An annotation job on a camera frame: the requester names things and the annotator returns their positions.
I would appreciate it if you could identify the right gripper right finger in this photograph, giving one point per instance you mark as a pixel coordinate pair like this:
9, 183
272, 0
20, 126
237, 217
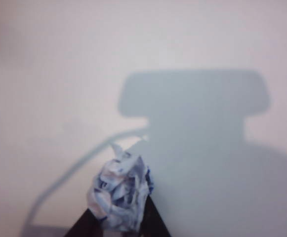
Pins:
153, 219

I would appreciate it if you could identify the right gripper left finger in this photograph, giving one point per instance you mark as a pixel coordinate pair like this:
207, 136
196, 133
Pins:
84, 225

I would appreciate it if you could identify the paper ball blue print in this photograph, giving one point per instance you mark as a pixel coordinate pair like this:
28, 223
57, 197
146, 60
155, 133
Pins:
121, 187

